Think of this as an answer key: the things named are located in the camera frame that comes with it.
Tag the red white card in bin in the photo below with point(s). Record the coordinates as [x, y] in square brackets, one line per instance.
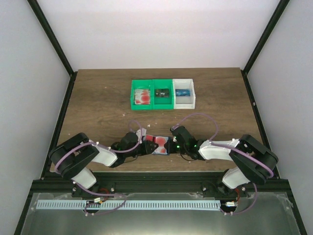
[142, 97]

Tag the black card in bin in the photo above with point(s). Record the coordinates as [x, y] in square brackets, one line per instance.
[162, 93]

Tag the white storage bin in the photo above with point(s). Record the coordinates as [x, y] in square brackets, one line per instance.
[184, 102]

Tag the right black frame post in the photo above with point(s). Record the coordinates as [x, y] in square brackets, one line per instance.
[278, 12]

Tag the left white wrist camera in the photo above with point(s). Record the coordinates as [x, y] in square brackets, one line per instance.
[141, 133]

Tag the black frame post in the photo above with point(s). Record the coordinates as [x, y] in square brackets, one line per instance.
[50, 34]
[278, 12]

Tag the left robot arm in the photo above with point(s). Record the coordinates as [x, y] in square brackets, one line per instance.
[71, 158]

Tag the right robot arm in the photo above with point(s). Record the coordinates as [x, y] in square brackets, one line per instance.
[254, 162]

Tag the black aluminium frame rail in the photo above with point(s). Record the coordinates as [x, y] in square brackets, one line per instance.
[157, 182]

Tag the left black frame post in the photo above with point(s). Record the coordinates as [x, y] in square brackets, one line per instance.
[50, 34]

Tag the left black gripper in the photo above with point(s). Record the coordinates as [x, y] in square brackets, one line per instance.
[147, 146]

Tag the green double storage bin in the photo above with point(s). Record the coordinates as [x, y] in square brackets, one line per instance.
[156, 103]

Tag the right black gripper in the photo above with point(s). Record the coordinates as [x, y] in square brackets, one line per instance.
[168, 147]

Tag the blue card in bin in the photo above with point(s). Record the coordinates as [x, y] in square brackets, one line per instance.
[182, 92]

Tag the blue leather card holder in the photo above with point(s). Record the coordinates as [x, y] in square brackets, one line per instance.
[159, 153]

